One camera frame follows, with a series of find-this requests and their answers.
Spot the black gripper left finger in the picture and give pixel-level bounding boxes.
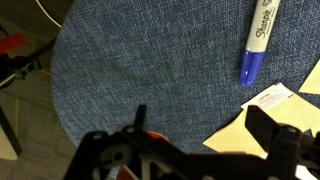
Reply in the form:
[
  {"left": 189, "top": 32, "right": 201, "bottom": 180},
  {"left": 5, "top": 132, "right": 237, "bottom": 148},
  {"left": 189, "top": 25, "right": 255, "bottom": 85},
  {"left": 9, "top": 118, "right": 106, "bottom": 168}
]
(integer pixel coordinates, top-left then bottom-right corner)
[{"left": 64, "top": 104, "right": 148, "bottom": 180}]

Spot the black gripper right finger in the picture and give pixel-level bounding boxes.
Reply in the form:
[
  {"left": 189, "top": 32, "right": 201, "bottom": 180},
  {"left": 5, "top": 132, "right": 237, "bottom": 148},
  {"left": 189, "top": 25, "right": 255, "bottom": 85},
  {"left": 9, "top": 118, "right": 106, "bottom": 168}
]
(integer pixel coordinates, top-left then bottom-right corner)
[{"left": 244, "top": 104, "right": 320, "bottom": 180}]

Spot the blue cap white marker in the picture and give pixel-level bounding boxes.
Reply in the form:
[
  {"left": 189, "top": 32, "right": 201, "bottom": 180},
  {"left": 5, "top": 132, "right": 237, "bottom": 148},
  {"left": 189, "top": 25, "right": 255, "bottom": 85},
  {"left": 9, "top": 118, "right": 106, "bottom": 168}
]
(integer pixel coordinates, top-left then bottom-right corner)
[{"left": 239, "top": 0, "right": 282, "bottom": 88}]

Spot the pink sugar packet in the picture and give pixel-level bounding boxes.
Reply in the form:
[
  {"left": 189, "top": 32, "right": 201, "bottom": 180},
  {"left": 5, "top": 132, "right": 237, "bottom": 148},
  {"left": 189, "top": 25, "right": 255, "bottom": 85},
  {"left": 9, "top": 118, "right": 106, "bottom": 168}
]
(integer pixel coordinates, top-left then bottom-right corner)
[{"left": 240, "top": 82, "right": 295, "bottom": 111}]

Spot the blue denim round cushion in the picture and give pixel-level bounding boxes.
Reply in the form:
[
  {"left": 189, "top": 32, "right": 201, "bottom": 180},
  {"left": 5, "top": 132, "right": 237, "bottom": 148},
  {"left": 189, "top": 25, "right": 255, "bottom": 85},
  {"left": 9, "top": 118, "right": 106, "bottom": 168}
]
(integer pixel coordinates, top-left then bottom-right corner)
[{"left": 50, "top": 0, "right": 320, "bottom": 158}]

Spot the black clamp with orange handle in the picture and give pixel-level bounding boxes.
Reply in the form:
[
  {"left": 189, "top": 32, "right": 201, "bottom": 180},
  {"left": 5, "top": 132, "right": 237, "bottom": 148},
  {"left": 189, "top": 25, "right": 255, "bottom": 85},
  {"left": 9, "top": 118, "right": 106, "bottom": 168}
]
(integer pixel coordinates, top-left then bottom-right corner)
[{"left": 0, "top": 32, "right": 58, "bottom": 90}]

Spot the thin white cable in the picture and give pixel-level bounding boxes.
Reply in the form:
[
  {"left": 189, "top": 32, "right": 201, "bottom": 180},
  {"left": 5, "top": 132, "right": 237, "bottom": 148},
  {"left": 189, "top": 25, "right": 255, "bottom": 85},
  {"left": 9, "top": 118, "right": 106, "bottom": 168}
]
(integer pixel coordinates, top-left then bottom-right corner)
[{"left": 34, "top": 0, "right": 63, "bottom": 29}]

